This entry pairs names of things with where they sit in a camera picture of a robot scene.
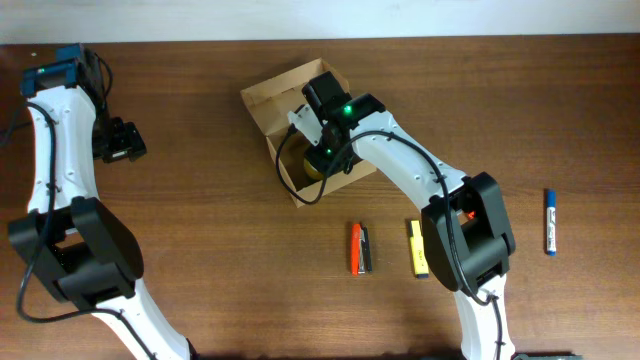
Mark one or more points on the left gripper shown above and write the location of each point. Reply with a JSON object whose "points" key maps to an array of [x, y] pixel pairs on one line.
{"points": [[129, 142]]}

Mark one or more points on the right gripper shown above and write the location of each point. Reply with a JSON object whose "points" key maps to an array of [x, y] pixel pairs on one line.
{"points": [[318, 159]]}

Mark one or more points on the small yellow tape roll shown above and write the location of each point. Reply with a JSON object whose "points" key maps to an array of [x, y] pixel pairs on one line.
{"points": [[313, 170]]}

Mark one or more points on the blue white marker pen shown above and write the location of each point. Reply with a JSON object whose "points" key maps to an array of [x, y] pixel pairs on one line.
{"points": [[550, 203]]}

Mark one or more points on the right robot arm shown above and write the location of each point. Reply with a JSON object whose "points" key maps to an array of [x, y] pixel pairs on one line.
{"points": [[466, 231]]}

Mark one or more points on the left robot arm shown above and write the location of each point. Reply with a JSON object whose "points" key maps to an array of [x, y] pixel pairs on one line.
{"points": [[80, 258]]}

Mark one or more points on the orange black stapler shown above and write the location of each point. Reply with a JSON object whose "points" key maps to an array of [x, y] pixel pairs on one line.
{"points": [[361, 257]]}

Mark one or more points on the yellow highlighter pen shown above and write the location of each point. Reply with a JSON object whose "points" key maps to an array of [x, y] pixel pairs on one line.
{"points": [[420, 265]]}

